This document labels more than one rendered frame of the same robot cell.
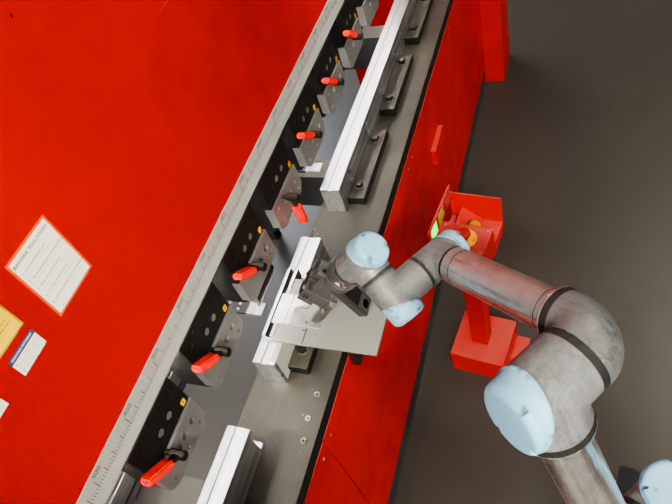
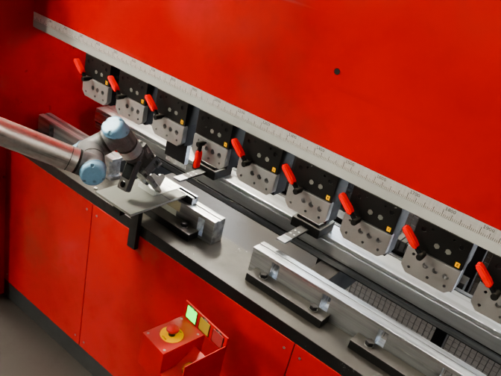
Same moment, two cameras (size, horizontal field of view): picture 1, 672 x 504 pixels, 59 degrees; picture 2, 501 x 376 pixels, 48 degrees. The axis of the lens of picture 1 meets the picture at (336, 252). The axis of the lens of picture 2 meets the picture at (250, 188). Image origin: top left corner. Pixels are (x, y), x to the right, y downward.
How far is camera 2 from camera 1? 2.04 m
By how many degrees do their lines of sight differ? 69
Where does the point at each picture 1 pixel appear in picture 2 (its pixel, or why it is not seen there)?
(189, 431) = (98, 92)
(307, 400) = not seen: hidden behind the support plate
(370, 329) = (113, 196)
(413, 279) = (85, 145)
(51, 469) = (79, 11)
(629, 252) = not seen: outside the picture
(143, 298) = (127, 33)
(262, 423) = not seen: hidden behind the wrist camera
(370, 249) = (109, 121)
